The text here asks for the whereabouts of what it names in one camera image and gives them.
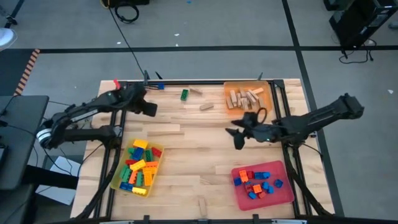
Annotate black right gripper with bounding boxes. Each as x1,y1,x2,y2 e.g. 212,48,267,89
224,121,283,151

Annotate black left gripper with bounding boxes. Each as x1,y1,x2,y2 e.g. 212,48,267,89
121,82,159,118

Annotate peach plastic bin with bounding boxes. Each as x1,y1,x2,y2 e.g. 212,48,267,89
223,80,274,117

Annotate pink plastic bin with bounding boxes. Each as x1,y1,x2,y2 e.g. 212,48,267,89
230,160,295,212

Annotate yellow plastic bin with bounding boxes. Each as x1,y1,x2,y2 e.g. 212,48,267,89
109,138,165,198

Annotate dark desk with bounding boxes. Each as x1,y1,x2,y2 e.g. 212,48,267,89
0,95,50,191

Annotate black stand leg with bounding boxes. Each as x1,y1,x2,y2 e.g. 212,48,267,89
4,0,25,29

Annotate black equipment case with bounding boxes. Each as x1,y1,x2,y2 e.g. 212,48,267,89
328,0,398,50

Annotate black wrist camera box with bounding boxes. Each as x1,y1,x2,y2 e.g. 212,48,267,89
231,111,259,128

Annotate black looped cable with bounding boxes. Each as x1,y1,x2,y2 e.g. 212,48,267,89
256,106,269,126

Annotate long black floor cable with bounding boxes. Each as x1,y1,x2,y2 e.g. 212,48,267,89
107,6,147,80

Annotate black frame rail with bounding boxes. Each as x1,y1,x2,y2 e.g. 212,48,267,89
93,81,130,218
270,81,312,217

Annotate black frame strut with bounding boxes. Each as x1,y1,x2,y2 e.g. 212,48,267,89
76,166,118,218
289,167,332,217

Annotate black coiled cable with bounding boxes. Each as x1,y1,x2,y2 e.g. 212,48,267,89
114,2,140,24

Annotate black power cables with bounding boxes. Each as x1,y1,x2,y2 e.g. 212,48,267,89
338,39,377,65

